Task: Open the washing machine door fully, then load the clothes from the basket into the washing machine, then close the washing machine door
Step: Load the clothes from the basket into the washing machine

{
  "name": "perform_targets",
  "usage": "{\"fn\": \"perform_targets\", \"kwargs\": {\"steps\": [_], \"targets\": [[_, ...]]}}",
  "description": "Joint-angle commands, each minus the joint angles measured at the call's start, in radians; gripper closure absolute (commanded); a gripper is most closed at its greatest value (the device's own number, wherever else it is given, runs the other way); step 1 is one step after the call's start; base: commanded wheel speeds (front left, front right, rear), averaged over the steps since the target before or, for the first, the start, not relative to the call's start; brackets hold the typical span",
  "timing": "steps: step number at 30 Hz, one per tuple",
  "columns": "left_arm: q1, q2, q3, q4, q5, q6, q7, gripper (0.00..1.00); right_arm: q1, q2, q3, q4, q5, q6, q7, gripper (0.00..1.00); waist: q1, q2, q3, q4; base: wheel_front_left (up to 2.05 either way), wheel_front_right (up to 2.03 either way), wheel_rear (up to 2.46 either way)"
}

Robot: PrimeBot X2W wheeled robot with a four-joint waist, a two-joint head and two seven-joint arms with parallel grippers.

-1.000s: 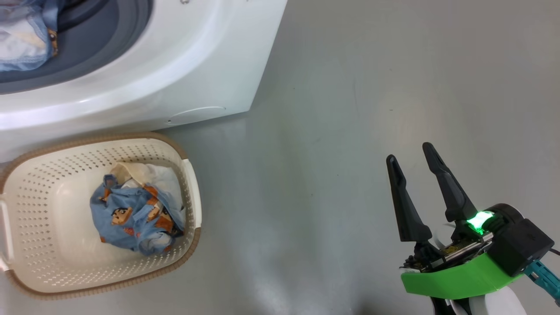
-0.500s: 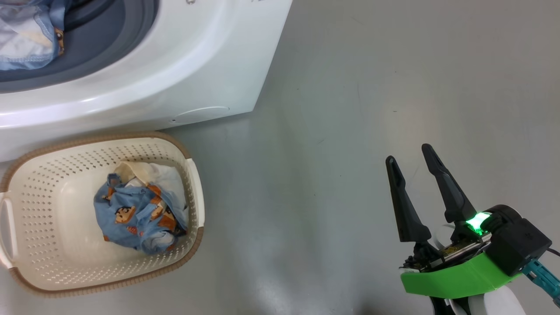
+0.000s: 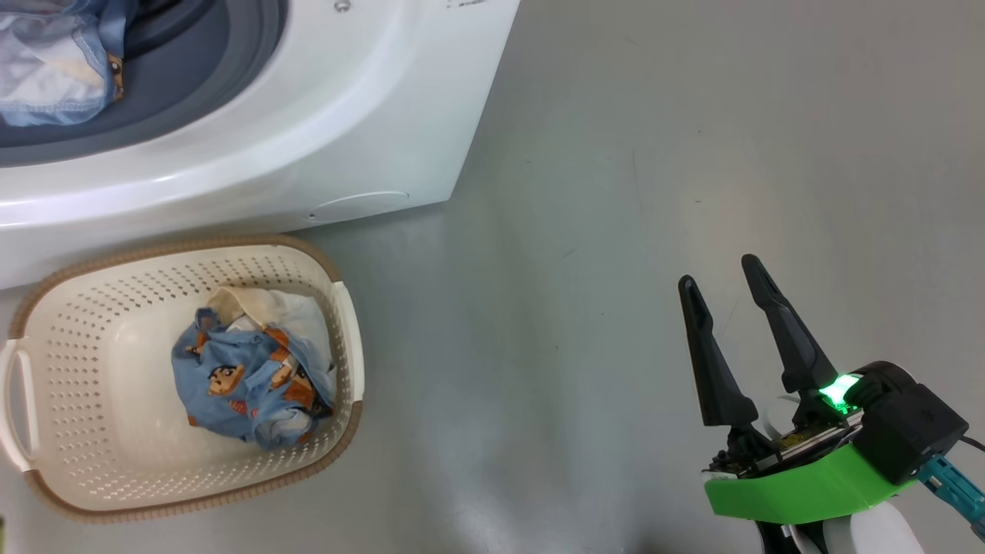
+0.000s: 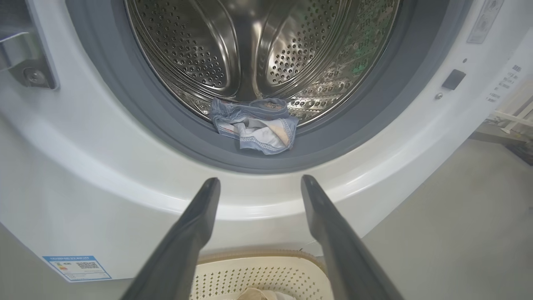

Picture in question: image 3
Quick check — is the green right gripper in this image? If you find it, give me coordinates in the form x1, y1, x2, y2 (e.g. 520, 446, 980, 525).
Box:
677, 254, 918, 526

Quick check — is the white cream cloth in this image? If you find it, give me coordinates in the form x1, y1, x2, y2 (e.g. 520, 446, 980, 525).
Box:
208, 286, 333, 364

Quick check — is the blue cartoon print garment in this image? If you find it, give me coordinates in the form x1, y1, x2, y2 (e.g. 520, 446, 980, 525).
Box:
171, 308, 338, 452

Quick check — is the light blue denim-look garment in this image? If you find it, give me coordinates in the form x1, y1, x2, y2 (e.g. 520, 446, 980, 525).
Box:
0, 0, 141, 128

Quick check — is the white washing machine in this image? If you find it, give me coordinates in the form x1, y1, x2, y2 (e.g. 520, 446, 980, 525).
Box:
0, 0, 523, 290

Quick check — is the grey rubber door seal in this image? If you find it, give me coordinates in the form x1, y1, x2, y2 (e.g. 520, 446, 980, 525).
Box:
0, 0, 290, 169

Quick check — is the cream perforated laundry basket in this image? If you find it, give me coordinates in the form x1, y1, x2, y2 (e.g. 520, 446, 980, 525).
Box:
0, 235, 366, 525

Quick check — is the round white filter cover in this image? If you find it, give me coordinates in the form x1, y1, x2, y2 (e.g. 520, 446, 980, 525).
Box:
308, 191, 411, 225

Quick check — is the teal cable connector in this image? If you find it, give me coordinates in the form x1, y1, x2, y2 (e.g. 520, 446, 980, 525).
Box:
916, 454, 985, 541

